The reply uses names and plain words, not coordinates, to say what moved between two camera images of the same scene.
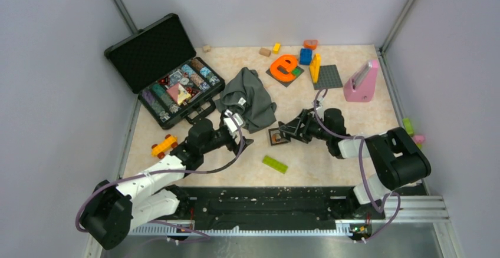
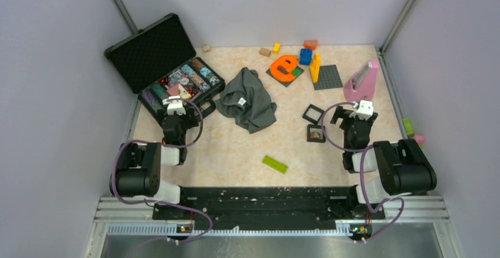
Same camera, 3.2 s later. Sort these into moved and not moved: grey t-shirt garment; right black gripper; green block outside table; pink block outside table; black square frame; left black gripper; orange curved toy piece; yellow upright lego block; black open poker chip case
Moved: left black gripper; black square frame; right black gripper
Not moved: pink block outside table; green block outside table; grey t-shirt garment; black open poker chip case; orange curved toy piece; yellow upright lego block
